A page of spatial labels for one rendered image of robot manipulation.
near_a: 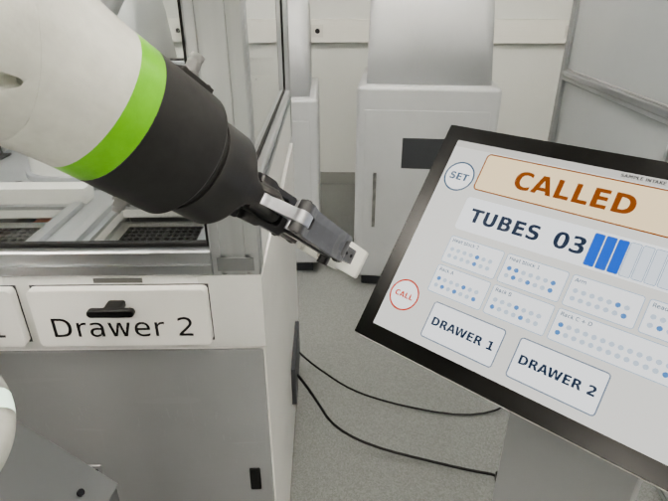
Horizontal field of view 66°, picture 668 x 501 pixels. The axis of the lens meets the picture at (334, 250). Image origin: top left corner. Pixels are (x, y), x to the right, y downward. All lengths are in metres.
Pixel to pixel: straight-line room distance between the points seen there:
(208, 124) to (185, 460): 0.90
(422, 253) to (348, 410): 1.35
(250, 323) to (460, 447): 1.14
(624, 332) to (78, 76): 0.52
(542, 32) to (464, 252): 3.48
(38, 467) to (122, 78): 0.49
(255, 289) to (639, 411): 0.57
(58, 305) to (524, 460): 0.75
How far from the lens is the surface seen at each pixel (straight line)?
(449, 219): 0.68
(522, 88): 4.14
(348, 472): 1.78
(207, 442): 1.11
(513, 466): 0.81
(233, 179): 0.36
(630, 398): 0.59
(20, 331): 1.03
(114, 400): 1.08
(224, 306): 0.90
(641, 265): 0.62
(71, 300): 0.95
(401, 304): 0.67
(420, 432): 1.92
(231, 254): 0.85
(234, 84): 0.77
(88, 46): 0.29
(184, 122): 0.32
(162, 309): 0.91
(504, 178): 0.68
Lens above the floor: 1.36
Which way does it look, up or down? 26 degrees down
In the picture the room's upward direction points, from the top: straight up
